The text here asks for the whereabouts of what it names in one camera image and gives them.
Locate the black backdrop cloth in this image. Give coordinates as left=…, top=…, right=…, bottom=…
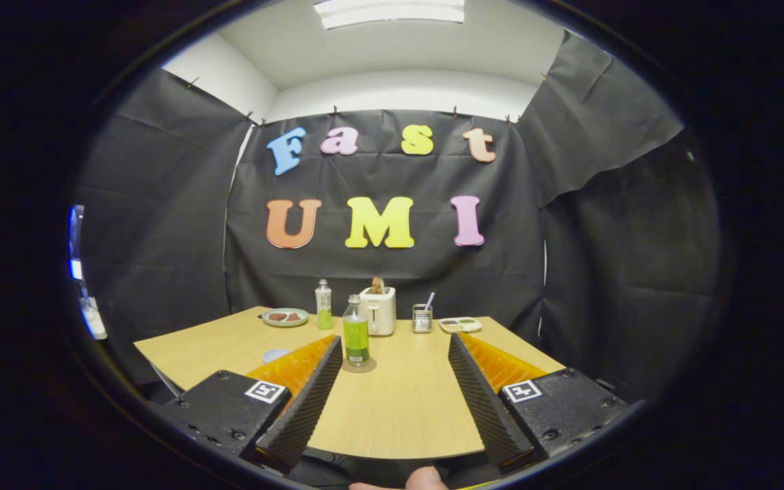
left=69, top=31, right=723, bottom=409

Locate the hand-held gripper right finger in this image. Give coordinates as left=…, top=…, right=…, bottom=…
left=447, top=331, right=641, bottom=476

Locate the green label juice bottle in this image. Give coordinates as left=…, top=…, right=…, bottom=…
left=342, top=294, right=370, bottom=365

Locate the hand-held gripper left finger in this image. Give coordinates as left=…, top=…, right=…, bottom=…
left=159, top=335, right=344, bottom=475

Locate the grey-green round plate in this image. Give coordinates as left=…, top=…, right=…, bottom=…
left=261, top=308, right=310, bottom=328

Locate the white toaster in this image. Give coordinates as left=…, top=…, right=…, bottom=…
left=359, top=287, right=397, bottom=337

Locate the wooden table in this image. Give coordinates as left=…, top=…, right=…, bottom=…
left=133, top=306, right=566, bottom=461

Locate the capped green drink bottle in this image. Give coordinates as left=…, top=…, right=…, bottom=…
left=315, top=278, right=333, bottom=331

